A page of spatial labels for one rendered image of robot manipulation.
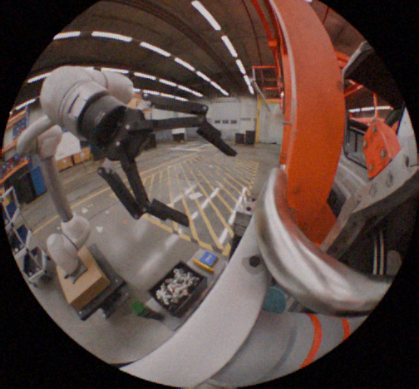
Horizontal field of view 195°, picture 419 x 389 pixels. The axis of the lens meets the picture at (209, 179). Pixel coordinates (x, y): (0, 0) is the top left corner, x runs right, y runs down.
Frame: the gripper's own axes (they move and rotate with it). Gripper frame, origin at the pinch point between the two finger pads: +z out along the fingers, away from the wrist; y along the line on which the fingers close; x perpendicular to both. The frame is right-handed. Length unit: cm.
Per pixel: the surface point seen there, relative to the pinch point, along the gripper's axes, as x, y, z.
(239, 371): -22.0, -10.1, 3.2
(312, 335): -22.7, -5.2, 8.6
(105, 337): -13, -131, -4
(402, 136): -37, 55, 41
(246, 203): -3.9, 1.4, 5.9
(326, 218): -5.2, 12.7, 44.2
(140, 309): -4.0, -38.7, 2.6
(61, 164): 584, -403, -581
